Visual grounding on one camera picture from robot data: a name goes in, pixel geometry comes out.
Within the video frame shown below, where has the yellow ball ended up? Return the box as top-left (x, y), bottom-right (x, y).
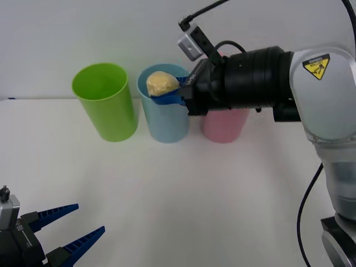
top-left (146, 71), bottom-right (179, 97)

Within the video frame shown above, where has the green plastic bin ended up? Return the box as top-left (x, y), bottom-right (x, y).
top-left (71, 62), bottom-right (139, 143)

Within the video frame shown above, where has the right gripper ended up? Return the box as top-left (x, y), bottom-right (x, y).
top-left (151, 58), bottom-right (232, 117)

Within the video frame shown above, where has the pale blue plastic bin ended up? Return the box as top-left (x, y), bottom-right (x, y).
top-left (136, 63), bottom-right (193, 144)

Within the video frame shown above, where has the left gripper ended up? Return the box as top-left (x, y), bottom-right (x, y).
top-left (0, 203), bottom-right (106, 267)

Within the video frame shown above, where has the pink plastic bin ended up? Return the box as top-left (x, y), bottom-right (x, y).
top-left (202, 107), bottom-right (250, 144)

